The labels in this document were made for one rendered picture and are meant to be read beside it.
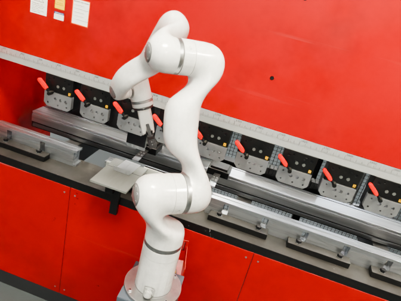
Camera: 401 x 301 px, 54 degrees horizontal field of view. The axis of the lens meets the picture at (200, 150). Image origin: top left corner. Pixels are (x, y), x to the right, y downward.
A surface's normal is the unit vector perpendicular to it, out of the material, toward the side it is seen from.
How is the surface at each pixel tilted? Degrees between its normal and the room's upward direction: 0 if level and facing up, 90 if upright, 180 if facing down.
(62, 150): 90
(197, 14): 90
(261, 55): 90
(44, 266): 90
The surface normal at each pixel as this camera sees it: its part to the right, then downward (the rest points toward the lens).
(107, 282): -0.25, 0.36
